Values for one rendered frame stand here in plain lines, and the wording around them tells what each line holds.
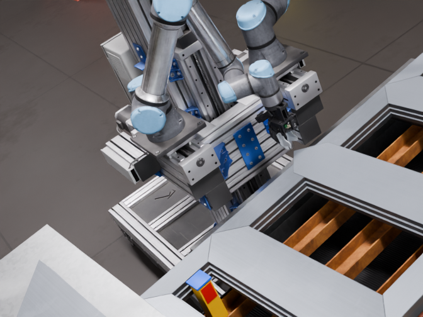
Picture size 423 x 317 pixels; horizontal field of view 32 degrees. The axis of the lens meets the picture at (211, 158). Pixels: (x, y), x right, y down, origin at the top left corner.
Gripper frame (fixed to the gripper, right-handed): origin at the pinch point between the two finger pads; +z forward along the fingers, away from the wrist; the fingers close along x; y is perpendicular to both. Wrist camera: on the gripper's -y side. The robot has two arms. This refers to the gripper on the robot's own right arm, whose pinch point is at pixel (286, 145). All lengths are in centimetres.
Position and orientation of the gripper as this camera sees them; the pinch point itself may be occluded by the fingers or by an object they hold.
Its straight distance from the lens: 262.9
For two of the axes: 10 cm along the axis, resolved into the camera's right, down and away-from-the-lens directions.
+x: 7.3, -5.9, 3.6
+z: 3.6, 7.7, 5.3
